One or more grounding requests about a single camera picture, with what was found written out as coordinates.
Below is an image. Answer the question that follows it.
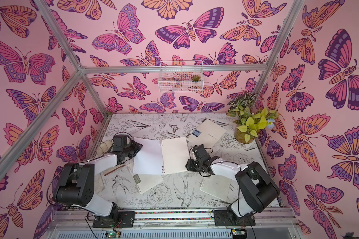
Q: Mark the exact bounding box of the white spiral notebook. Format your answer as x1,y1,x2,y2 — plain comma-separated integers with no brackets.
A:
133,137,190,175

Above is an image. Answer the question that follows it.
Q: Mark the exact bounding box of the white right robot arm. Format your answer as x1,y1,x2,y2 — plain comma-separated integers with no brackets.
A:
186,144,280,218

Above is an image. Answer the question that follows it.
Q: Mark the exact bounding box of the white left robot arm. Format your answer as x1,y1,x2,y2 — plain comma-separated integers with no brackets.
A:
53,133,143,218

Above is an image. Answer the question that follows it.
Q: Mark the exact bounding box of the CAMP B5 spiral notebook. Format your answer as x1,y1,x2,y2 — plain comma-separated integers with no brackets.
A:
186,119,226,148

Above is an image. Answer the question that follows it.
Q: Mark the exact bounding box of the amber glass plant vase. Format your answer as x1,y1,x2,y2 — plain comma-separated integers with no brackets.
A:
234,127,254,144

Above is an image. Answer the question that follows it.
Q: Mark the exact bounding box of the green leafy plant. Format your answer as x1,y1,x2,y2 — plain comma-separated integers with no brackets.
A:
226,92,279,139

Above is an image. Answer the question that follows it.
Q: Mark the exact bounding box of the small succulent in basket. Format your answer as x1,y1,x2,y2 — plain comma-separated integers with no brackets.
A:
191,75,201,81

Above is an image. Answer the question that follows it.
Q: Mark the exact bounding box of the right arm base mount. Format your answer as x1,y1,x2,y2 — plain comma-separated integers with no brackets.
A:
210,210,256,227

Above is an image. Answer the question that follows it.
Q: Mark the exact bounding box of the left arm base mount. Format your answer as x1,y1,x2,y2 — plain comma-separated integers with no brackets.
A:
92,211,136,228

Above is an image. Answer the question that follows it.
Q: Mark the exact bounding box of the aluminium front rail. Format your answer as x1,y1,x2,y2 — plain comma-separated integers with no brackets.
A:
44,207,304,239

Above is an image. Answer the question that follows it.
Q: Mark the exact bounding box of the white wire wall basket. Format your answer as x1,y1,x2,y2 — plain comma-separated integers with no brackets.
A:
157,60,204,94

